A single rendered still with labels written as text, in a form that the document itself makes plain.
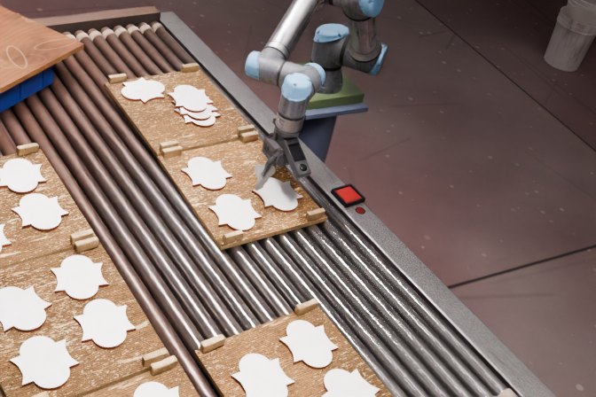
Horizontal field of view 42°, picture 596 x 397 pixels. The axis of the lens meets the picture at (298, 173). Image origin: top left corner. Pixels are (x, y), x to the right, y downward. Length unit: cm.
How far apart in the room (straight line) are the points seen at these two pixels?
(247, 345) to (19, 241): 63
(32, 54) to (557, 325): 245
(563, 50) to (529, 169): 142
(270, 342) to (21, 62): 120
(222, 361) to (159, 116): 97
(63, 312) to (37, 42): 105
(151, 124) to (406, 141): 222
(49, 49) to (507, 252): 236
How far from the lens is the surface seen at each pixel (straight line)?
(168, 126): 248
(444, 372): 199
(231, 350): 185
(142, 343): 184
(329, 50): 279
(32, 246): 205
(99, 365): 180
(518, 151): 471
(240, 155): 241
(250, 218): 217
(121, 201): 221
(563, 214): 436
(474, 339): 210
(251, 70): 220
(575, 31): 570
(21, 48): 262
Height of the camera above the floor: 236
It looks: 37 degrees down
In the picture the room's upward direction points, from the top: 14 degrees clockwise
